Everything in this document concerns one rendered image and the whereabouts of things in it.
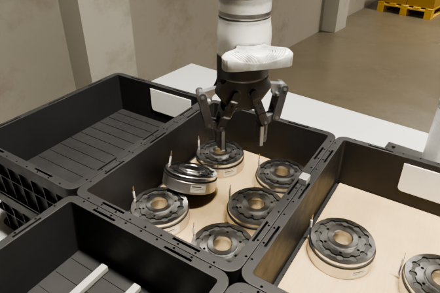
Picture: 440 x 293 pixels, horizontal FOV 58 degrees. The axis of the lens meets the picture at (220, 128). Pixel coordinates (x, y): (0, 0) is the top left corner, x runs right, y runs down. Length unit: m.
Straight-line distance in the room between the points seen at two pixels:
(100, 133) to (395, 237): 0.69
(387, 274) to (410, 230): 0.12
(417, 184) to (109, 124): 0.71
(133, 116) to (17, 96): 1.14
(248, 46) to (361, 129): 0.85
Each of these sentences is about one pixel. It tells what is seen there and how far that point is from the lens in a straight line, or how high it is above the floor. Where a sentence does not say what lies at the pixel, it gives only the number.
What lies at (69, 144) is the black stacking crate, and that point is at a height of 0.83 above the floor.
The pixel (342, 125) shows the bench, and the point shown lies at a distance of 1.32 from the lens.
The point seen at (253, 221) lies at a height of 0.86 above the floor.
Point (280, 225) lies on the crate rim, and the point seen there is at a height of 0.93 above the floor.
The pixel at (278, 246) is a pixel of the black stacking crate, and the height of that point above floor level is 0.90.
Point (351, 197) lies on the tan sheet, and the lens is 0.82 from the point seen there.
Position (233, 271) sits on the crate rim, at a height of 0.93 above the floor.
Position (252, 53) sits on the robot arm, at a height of 1.17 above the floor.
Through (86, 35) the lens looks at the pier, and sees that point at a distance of 2.07.
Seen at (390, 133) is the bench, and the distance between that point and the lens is 1.33.
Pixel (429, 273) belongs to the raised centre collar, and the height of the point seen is 0.87.
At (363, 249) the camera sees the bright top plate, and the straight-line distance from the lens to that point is 0.68.
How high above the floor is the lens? 1.33
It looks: 30 degrees down
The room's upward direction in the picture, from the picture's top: straight up
